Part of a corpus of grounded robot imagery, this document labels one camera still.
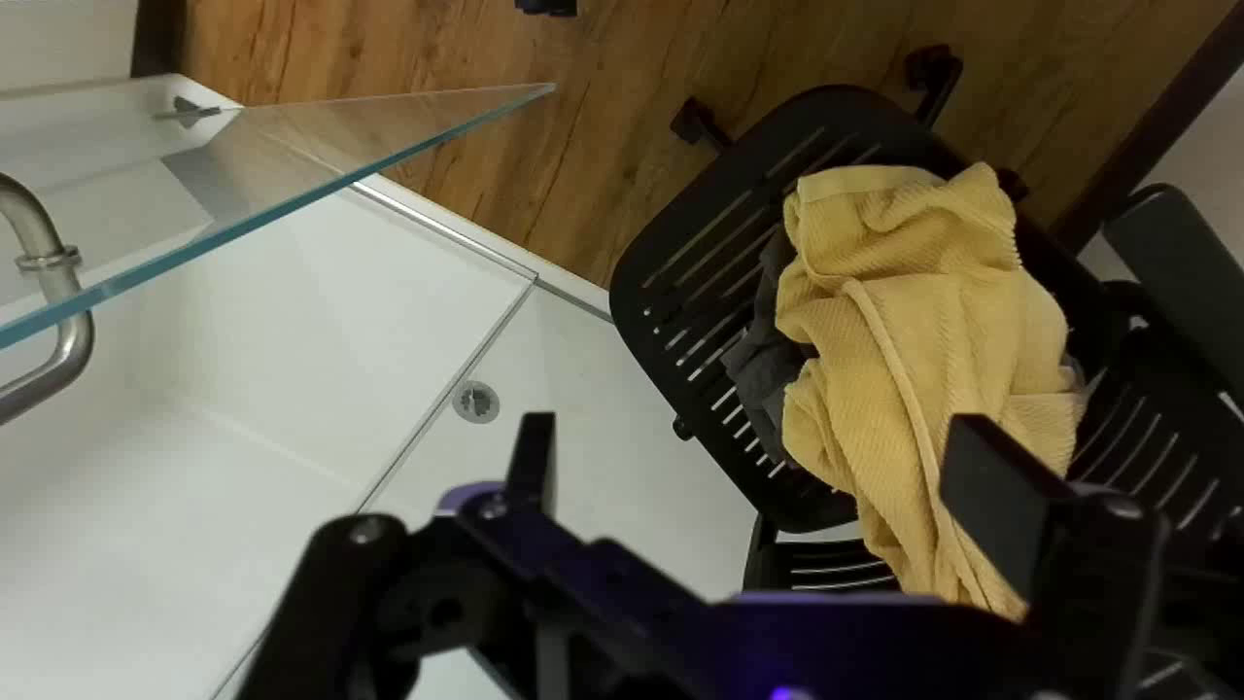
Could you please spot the round floor drain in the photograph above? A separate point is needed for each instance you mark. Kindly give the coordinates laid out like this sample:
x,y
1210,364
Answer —
x,y
476,400

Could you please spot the yellow towel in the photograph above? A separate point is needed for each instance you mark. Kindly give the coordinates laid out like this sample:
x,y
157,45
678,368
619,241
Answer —
x,y
912,303

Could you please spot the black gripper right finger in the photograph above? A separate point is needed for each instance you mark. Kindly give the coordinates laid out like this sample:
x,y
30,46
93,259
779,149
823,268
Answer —
x,y
1009,503

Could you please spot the glass shower door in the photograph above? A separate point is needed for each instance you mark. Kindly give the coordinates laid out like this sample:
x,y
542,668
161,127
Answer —
x,y
153,173

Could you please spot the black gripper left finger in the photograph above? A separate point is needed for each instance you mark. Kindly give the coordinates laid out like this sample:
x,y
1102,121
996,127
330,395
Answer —
x,y
532,481

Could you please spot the grey towel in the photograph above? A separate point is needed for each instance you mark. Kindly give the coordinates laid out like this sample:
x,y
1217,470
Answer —
x,y
762,360

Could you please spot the black mesh office chair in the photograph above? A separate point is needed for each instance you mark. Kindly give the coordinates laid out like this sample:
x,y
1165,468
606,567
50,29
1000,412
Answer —
x,y
1156,352

